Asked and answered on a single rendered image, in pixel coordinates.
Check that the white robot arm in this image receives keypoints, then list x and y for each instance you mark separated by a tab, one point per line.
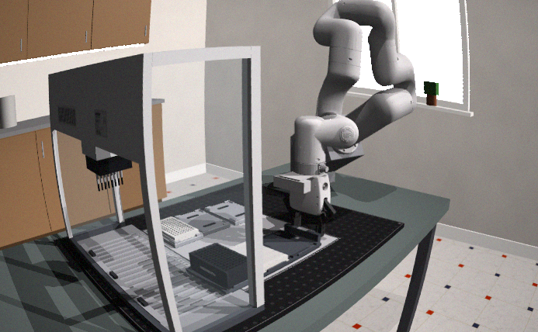
345	41

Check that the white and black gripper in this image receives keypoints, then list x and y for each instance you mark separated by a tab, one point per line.
315	202

